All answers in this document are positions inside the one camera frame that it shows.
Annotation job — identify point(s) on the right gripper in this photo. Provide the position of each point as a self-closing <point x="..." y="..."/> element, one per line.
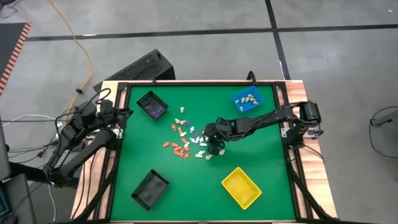
<point x="220" y="130"/>

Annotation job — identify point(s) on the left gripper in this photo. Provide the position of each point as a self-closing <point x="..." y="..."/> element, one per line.
<point x="109" y="115"/>

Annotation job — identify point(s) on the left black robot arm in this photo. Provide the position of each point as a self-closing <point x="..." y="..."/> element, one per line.
<point x="66" y="155"/>

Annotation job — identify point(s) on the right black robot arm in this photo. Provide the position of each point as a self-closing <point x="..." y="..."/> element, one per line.
<point x="264" y="119"/>

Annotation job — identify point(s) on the black plastic mesh basket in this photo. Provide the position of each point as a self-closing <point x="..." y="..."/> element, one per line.
<point x="149" y="102"/>
<point x="150" y="189"/>

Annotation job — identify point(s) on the yellow plastic mesh basket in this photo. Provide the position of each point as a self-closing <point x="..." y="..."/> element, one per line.
<point x="241" y="188"/>

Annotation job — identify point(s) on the blue plastic mesh basket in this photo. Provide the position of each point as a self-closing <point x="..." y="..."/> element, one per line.
<point x="248" y="105"/>

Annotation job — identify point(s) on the black computer tower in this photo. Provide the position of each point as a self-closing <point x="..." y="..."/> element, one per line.
<point x="146" y="67"/>

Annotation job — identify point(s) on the wooden table border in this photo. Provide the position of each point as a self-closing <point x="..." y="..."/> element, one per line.
<point x="308" y="168"/>

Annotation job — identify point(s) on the small grey hub box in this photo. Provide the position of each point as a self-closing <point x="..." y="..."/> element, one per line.
<point x="314" y="132"/>

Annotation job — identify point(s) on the hazard-striped black floor mat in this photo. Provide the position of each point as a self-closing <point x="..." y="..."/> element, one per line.
<point x="9" y="40"/>

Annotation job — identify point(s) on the black clamp mount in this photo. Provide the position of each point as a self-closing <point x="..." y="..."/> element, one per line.
<point x="251" y="77"/>

